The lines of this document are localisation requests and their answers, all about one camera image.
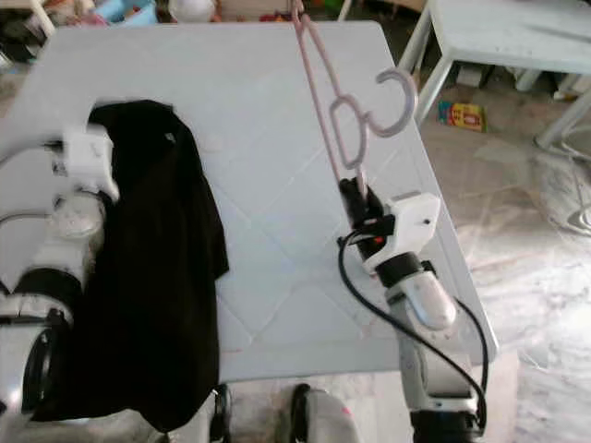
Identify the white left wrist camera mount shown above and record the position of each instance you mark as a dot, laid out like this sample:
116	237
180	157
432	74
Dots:
90	157

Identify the blue plastic basket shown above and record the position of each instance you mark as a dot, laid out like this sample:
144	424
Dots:
129	11

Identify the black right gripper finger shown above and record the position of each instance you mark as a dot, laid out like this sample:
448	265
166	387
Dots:
358	196
375	207

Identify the silver robot leg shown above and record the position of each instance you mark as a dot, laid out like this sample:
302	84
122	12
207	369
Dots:
332	420
222	415

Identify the white round object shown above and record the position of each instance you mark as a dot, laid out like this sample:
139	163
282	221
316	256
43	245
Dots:
192	9

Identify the silver left robot leg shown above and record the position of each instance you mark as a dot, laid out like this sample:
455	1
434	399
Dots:
222	415

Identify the pink plastic hanger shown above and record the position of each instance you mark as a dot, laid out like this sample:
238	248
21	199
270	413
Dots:
412	101

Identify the black shirt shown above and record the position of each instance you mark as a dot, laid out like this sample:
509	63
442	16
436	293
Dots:
148	277

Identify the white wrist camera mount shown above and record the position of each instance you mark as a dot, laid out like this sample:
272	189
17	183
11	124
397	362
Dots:
411	221
90	157

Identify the silver right robot leg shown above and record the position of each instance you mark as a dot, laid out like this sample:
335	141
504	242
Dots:
332	420

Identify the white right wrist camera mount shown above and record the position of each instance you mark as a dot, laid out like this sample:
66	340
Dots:
411	221

